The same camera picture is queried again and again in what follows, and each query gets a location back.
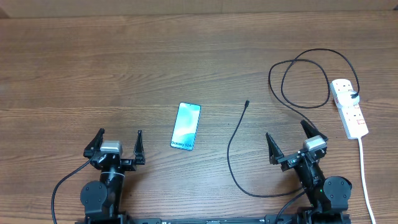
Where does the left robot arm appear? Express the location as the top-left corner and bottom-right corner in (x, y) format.
(80, 128), (146, 223)

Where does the Samsung Galaxy smartphone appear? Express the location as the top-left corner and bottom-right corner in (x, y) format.
(170, 102), (201, 151)

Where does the black USB charging cable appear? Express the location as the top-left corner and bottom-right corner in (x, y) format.
(226, 48), (361, 198)

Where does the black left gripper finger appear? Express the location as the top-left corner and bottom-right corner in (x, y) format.
(134, 130), (146, 165)
(83, 128), (105, 157)

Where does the white charger plug adapter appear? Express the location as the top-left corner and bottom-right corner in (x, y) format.
(335, 91), (360, 108)

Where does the white power strip cord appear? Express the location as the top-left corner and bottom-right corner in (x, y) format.
(357, 138), (377, 224)

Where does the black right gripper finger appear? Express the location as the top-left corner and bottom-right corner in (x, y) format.
(300, 120), (328, 141)
(266, 133), (284, 165)

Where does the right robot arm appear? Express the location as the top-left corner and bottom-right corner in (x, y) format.
(264, 120), (352, 224)

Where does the white power strip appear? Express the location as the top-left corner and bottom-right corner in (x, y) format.
(330, 79), (369, 139)

